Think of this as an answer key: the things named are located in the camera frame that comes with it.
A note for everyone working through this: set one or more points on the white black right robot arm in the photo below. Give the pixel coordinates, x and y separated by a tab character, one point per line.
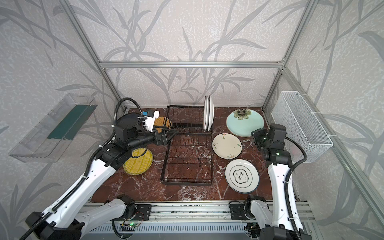
283	222

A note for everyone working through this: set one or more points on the white plate green text rim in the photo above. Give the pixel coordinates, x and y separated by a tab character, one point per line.
211	113

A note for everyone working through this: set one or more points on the yellow woven round plate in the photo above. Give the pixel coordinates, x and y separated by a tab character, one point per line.
139	163

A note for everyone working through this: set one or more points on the black round plate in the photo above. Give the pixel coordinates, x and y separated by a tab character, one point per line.
129	120

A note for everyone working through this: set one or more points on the orange woven round plate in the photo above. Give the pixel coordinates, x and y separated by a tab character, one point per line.
162	123

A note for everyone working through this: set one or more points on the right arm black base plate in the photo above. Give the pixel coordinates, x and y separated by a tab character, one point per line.
237	211

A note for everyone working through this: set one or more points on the clear plastic wall bin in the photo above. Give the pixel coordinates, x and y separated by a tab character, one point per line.
50	138

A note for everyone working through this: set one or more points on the white wire mesh basket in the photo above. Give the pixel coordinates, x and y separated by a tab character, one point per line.
302	124

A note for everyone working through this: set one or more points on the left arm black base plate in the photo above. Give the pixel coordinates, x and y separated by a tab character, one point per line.
140	212

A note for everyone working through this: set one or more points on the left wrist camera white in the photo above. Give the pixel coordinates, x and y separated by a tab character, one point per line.
149	118

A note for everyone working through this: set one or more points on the black wire dish rack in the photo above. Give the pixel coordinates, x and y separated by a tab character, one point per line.
189	159

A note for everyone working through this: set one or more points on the white plate green clover emblem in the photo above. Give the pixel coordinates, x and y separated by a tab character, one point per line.
242	176

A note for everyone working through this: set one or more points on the white plate orange sunburst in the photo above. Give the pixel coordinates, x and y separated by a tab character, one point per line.
206	113

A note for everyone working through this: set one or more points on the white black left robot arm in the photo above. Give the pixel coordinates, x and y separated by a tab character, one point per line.
132	129

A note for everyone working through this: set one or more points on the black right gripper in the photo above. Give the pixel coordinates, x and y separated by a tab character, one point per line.
256	133

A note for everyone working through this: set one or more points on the aluminium frame rail base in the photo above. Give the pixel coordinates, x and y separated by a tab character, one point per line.
196	211

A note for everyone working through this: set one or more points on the mint green flower plate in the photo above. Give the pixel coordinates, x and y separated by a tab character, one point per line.
242	122

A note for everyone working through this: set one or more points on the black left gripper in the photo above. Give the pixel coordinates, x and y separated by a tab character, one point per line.
162	141

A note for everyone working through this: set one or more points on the cream plate with floral sprigs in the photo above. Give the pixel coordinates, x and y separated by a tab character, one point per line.
227	146

